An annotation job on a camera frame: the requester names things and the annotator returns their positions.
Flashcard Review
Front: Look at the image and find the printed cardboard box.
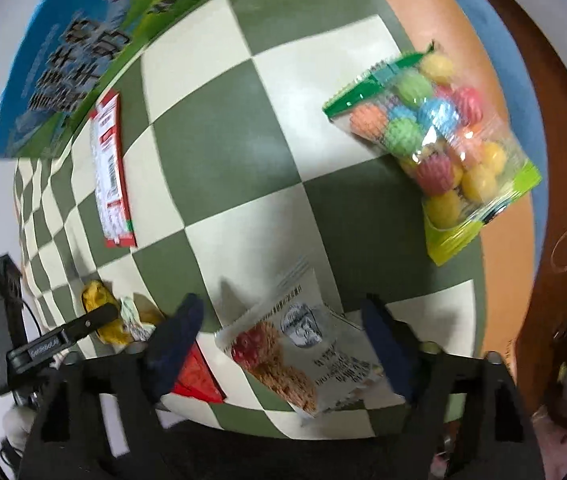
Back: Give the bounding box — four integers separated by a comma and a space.
0, 0, 254, 161

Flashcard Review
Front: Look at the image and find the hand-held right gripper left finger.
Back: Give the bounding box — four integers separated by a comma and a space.
18, 294, 205, 480

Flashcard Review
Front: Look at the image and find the small white red packet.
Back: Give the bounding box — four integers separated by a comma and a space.
119, 297, 156, 343

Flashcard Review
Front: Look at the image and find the green checkered mat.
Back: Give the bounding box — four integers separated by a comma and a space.
13, 0, 549, 441

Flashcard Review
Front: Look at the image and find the colourful candy ball bag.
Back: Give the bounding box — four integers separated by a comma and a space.
322, 41, 543, 267

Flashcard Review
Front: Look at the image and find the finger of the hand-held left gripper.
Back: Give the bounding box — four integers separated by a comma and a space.
60, 302, 120, 343
0, 255, 28, 363

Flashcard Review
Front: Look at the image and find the black cable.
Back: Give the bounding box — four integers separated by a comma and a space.
22, 300, 46, 342

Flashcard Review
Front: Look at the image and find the crinkled gold packet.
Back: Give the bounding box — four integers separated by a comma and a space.
80, 280, 166, 347

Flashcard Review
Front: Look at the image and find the blue bed sheet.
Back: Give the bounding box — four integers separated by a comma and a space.
426, 0, 539, 121

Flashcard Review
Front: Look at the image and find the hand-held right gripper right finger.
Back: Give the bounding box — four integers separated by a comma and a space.
362, 295, 547, 480

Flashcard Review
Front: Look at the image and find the white grey snack packet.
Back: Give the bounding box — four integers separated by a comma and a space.
214, 267, 407, 418

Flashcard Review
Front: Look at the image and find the long red white packet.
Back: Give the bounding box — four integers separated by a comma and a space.
88, 89, 137, 249

